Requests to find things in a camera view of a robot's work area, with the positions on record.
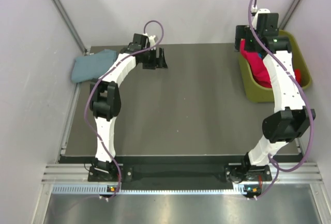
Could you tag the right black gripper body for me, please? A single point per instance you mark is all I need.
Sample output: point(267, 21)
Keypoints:
point(242, 32)

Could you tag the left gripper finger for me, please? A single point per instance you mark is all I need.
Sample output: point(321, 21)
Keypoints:
point(149, 65)
point(161, 59)

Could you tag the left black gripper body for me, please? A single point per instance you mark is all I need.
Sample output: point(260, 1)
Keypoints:
point(149, 56)

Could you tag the crimson red t-shirt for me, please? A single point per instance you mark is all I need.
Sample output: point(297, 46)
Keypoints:
point(257, 66)

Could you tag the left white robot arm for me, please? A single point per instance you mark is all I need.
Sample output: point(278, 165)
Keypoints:
point(105, 101)

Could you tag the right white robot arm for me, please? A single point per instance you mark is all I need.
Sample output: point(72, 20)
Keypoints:
point(292, 114)

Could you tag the folded grey-blue t-shirt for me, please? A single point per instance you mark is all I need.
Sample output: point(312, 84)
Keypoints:
point(93, 66)

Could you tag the olive green plastic bin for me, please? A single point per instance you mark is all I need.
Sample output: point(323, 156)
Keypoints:
point(257, 93)

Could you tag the bright red t-shirt in bin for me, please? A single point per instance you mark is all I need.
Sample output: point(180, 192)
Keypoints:
point(298, 76)

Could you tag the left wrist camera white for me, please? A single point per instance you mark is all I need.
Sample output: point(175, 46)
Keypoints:
point(152, 42)

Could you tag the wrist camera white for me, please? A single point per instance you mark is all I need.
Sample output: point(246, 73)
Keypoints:
point(255, 11)
point(152, 42)

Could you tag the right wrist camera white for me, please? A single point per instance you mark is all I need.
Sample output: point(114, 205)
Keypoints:
point(255, 11)

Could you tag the right corner aluminium post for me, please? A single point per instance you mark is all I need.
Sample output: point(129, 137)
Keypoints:
point(297, 1)

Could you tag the corner aluminium post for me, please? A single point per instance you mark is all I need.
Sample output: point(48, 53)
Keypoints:
point(65, 17)
point(297, 1)

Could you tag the left corner aluminium post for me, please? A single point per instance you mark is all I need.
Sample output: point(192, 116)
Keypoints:
point(65, 17)

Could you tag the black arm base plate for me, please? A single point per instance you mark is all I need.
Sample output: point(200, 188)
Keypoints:
point(187, 177)

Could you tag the grey slotted cable duct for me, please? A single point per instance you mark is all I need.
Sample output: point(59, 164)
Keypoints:
point(109, 190)

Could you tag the aluminium front rail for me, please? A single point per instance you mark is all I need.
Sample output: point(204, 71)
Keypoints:
point(78, 173)

